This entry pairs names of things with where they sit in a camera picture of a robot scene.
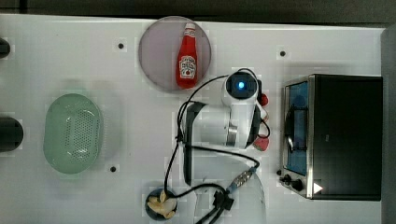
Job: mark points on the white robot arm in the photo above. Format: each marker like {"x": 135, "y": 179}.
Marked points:
{"x": 223, "y": 179}

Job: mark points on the red ketchup bottle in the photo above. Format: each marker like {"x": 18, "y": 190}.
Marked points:
{"x": 186, "y": 74}

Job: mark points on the large strawberry toy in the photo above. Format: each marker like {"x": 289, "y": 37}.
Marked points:
{"x": 261, "y": 144}

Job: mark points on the grey round plate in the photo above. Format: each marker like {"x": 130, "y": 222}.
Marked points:
{"x": 158, "y": 50}

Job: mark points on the blue cup with bananas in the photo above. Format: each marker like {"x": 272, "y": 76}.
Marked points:
{"x": 161, "y": 204}

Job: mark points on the green plastic colander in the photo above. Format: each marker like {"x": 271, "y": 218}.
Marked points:
{"x": 73, "y": 133}

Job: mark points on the silver toaster oven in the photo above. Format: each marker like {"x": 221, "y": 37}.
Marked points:
{"x": 331, "y": 137}

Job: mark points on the black frying pan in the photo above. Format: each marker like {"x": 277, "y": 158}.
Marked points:
{"x": 11, "y": 134}

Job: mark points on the dark pot at corner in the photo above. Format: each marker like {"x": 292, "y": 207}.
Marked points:
{"x": 5, "y": 48}

